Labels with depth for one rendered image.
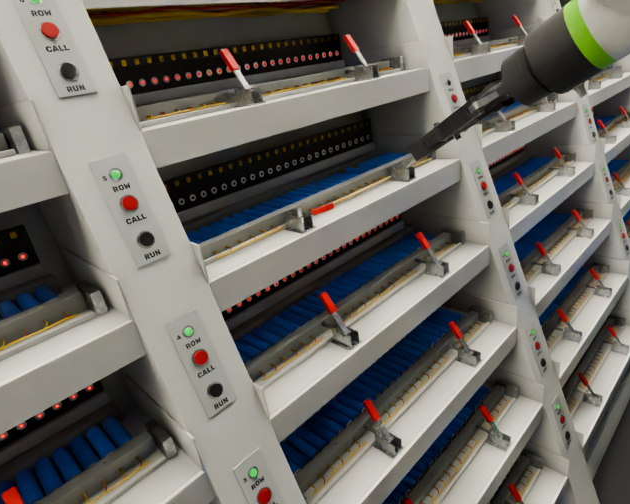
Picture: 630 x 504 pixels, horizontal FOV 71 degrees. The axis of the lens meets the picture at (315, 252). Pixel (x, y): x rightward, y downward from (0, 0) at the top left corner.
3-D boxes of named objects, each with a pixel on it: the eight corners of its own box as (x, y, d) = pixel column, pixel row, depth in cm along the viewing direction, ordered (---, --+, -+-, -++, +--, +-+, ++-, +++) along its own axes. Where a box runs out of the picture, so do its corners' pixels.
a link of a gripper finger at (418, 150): (449, 140, 72) (446, 141, 71) (418, 160, 77) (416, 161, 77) (440, 124, 72) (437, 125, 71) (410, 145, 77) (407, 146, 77)
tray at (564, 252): (610, 232, 139) (615, 190, 134) (533, 323, 102) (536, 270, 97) (542, 224, 153) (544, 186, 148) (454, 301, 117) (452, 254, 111)
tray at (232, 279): (460, 180, 91) (459, 134, 88) (217, 315, 55) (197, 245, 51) (383, 175, 105) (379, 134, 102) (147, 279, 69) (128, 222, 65)
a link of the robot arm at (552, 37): (577, -3, 57) (550, -1, 51) (621, 75, 57) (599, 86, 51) (534, 30, 62) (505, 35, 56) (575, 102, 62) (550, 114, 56)
